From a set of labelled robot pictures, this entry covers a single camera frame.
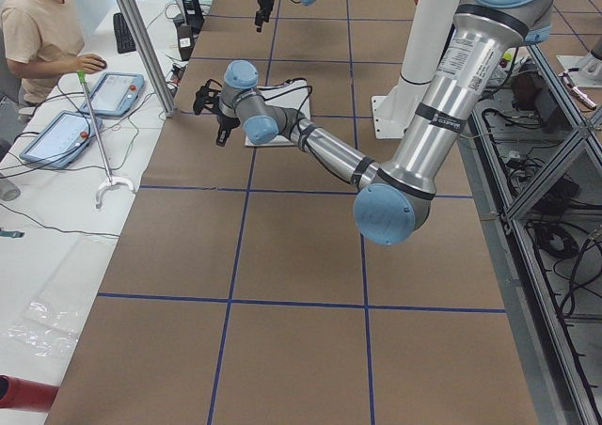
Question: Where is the grey cartoon print t-shirt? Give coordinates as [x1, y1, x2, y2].
[244, 79, 314, 148]

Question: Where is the far teach pendant tablet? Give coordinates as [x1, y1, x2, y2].
[89, 72, 145, 118]

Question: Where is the teach pendant tablet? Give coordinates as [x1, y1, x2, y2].
[19, 111, 96, 168]
[89, 72, 145, 118]

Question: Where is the black keyboard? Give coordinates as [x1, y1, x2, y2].
[113, 12, 136, 54]

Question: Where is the near teach pendant tablet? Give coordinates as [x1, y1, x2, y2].
[19, 111, 96, 168]

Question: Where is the person in beige shirt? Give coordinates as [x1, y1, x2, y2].
[1, 0, 106, 106]

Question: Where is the red cylinder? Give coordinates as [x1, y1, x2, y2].
[1, 375, 59, 413]

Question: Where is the aluminium frame post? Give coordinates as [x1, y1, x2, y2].
[116, 0, 176, 118]

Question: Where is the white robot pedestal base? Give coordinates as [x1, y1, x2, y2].
[370, 0, 467, 140]

